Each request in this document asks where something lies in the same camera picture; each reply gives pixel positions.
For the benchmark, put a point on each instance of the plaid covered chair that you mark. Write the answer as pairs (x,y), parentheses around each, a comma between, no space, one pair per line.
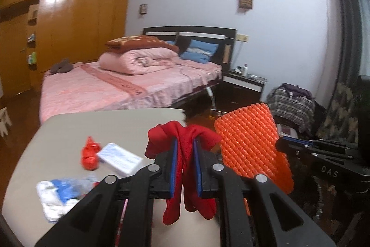
(294,104)

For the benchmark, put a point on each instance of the red plastic bag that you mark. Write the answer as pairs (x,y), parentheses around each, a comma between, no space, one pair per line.
(89,158)

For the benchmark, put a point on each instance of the brown wall lamp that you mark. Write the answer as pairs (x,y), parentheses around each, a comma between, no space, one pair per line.
(245,4)

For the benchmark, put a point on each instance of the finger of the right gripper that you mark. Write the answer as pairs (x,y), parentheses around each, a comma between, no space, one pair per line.
(288,144)

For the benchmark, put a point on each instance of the blue pillow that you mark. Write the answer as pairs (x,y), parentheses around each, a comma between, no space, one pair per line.
(199,51)

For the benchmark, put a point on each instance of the red mesh cloth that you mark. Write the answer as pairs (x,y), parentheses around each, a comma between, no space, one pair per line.
(160,140)

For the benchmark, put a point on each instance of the dark wooden headboard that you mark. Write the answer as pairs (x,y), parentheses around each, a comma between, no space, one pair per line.
(182,36)

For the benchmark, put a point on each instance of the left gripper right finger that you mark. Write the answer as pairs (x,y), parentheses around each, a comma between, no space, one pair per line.
(253,211)

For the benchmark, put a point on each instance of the white medicine box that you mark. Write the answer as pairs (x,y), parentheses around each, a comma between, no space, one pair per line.
(120,160)

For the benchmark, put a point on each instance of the white plastic bag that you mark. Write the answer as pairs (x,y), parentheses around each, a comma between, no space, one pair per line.
(54,208)

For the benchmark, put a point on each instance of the wall power outlet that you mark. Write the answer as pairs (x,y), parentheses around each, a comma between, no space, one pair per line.
(242,38)

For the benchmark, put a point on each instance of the beige tablecloth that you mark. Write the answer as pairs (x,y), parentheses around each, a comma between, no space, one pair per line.
(57,152)

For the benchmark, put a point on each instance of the wall switch panel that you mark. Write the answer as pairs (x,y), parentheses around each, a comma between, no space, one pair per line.
(143,9)

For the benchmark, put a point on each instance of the blue plastic bag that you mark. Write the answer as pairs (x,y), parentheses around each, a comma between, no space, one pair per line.
(71,188)

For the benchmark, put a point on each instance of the red brown folded blanket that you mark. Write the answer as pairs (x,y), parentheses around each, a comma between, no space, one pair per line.
(128,43)

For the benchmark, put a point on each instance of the rolled pink quilt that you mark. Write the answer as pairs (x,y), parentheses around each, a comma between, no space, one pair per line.
(139,62)

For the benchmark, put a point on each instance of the small white floor scale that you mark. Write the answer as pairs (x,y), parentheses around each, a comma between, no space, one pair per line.
(284,130)

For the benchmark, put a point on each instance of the orange foam net sleeve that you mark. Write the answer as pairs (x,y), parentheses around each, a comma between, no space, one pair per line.
(248,137)

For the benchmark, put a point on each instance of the grey curtain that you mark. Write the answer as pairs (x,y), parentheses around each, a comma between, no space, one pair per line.
(341,121)

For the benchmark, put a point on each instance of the dark slippers on bed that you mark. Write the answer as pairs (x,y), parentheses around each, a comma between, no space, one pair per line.
(63,66)

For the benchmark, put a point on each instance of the bed with pink sheet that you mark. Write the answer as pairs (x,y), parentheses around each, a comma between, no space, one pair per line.
(88,88)

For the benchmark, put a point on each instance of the black white nightstand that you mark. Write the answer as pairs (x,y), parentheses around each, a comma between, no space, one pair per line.
(235,91)

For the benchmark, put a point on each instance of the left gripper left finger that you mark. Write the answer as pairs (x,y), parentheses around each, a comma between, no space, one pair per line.
(117,212)

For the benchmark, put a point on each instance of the white bottle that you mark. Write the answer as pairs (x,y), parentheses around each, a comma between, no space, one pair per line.
(245,70)

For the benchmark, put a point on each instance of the wooden wardrobe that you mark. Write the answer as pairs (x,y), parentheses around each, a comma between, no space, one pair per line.
(36,34)

